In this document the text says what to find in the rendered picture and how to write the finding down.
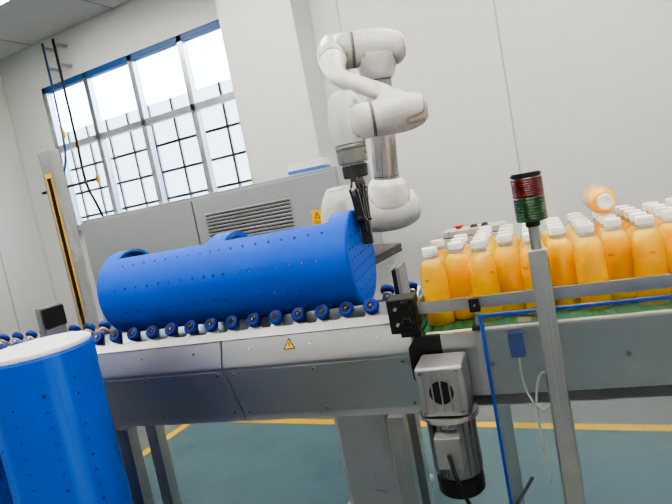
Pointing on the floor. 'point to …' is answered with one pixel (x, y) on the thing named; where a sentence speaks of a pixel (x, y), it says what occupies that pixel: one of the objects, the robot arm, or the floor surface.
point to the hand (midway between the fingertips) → (366, 232)
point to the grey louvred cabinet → (215, 216)
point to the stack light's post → (538, 259)
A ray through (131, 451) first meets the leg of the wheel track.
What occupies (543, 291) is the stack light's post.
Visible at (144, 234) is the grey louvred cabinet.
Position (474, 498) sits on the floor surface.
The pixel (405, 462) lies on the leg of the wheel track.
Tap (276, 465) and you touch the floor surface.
